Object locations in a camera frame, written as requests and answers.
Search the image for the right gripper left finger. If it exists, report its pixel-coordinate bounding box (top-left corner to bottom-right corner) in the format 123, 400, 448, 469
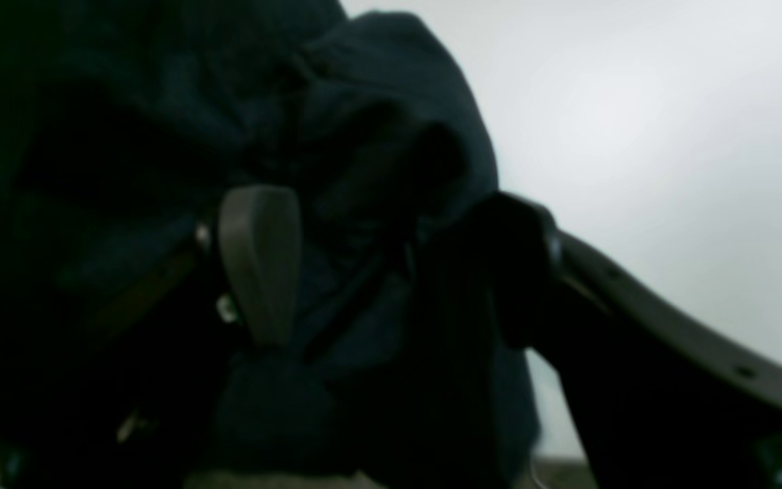
79, 185, 303, 489

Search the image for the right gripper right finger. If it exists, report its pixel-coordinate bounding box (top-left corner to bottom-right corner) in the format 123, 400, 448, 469
480, 193, 782, 488

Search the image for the black long-sleeve t-shirt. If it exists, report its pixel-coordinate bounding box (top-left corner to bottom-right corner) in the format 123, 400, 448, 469
0, 1, 539, 488

